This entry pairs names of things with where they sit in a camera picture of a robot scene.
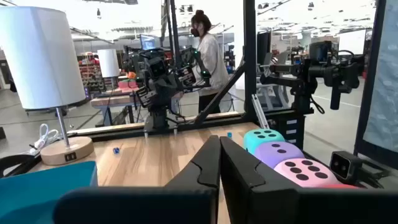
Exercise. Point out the person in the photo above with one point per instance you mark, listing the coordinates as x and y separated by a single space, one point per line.
211 59

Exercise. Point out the background storage shelf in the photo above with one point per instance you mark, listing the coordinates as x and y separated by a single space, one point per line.
90 71

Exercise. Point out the white shade wooden base lamp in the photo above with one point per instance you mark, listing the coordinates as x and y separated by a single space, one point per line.
40 56

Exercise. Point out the large pink foam die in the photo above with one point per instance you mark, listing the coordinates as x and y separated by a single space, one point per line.
303 174

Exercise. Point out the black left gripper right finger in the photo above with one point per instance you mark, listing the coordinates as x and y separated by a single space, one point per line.
248 193

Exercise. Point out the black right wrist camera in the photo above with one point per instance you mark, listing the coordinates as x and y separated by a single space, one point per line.
157 68

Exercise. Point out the large teal foam die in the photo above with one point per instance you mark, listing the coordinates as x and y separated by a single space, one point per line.
261 140

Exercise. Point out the large red foam die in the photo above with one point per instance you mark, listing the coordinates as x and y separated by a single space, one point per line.
339 186

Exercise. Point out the black aluminium table frame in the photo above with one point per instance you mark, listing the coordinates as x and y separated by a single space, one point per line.
249 62

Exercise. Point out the small black table camera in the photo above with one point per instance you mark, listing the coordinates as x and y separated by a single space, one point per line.
343 166

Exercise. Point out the black background robot arm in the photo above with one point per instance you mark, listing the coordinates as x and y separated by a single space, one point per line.
202 67

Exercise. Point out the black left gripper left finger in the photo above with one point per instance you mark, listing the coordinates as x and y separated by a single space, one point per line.
208 168

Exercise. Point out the small blue die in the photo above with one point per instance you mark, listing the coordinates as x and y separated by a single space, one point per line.
116 150
229 134

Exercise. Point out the wooden background workbench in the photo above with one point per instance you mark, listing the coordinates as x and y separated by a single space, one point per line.
109 101

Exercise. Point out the silver aluminium bar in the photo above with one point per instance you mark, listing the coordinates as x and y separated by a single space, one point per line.
259 112

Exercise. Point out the small white background lamp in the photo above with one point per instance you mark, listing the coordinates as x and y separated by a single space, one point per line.
108 62

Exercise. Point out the pink box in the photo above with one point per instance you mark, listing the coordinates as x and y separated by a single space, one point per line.
127 84

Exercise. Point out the blue plastic bin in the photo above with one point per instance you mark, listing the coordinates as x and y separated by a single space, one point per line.
31 186

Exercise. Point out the black device on stand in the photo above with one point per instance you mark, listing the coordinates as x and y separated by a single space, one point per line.
311 77

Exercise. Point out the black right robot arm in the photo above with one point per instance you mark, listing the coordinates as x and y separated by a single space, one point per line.
160 119

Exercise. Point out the black computer monitor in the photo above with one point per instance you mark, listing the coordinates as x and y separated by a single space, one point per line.
147 42

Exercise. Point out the grey fabric partition panel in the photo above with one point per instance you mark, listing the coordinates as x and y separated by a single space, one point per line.
382 93

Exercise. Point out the large purple foam die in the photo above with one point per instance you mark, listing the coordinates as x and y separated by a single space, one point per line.
276 154

